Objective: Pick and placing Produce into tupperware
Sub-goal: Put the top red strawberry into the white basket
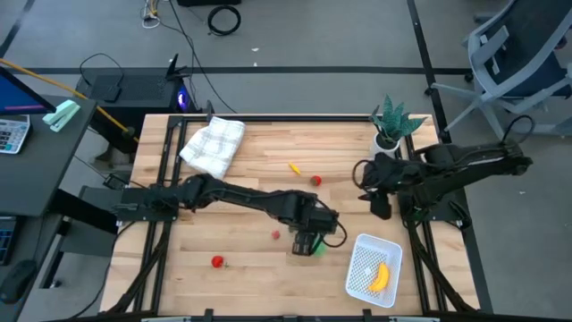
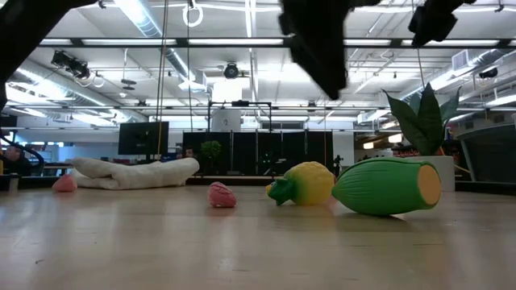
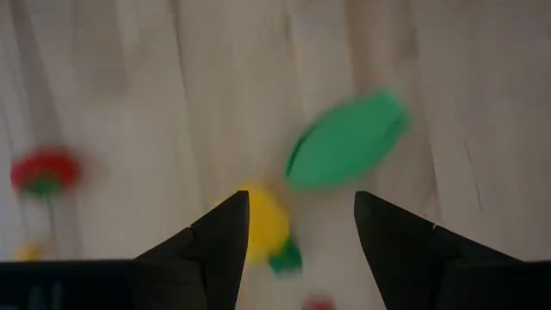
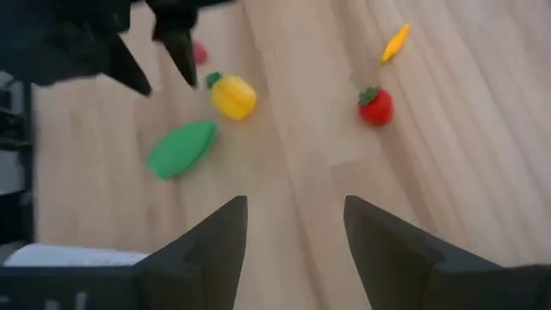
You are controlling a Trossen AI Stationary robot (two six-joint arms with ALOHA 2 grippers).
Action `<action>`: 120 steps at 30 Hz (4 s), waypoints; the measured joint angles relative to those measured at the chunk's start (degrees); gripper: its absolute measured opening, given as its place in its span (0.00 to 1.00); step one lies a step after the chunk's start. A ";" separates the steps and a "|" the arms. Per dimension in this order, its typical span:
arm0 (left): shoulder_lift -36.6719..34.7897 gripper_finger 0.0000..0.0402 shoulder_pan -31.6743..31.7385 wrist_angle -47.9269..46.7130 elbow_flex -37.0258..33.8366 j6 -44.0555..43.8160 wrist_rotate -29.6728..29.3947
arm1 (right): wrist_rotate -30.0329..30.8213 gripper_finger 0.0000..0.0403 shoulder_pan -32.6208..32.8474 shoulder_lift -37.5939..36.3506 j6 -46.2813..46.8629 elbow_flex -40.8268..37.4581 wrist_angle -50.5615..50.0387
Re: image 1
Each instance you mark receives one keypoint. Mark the black computer tower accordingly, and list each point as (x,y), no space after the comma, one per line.
(134,91)

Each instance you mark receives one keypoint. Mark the white round plant pot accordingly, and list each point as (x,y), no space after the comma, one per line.
(383,147)

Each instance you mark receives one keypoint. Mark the red toy tomato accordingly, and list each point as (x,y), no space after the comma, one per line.
(217,261)

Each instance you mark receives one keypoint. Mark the small pink-red toy fruit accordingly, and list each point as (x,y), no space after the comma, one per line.
(275,234)

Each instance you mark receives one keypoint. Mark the small yellow toy pepper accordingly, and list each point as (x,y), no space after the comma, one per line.
(294,168)

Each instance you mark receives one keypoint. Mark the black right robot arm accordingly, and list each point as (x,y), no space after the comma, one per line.
(469,167)

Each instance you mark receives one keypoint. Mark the grey office chair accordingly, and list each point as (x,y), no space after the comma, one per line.
(514,58)

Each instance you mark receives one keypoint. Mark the mint green stapler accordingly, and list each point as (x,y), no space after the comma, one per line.
(61,115)

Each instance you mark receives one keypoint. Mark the white checked cloth towel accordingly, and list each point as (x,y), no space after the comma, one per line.
(213,146)

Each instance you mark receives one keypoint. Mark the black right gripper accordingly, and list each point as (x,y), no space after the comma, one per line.
(383,175)

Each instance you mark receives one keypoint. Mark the yellow toy banana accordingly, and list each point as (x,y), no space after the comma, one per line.
(381,278)

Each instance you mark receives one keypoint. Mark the black computer mouse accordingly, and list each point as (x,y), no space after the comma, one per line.
(17,282)

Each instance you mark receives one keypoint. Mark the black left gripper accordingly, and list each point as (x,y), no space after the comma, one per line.
(315,220)

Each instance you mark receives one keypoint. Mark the dark grey desk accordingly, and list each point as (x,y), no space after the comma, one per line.
(40,170)

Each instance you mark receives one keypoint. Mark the computer monitor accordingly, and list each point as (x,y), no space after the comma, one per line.
(18,96)

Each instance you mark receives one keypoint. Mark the white perforated plastic basket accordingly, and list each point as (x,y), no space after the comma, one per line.
(373,277)

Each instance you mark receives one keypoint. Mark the black aluminium table frame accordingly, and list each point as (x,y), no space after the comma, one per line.
(290,118)

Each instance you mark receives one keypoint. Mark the green artificial snake plant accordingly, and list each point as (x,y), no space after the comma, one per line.
(395,121)

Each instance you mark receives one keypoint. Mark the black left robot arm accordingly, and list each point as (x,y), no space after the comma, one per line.
(250,199)

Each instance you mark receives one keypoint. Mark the red toy strawberry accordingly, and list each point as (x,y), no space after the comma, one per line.
(316,180)

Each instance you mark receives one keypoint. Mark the grey desk calculator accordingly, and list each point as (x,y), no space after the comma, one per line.
(12,133)

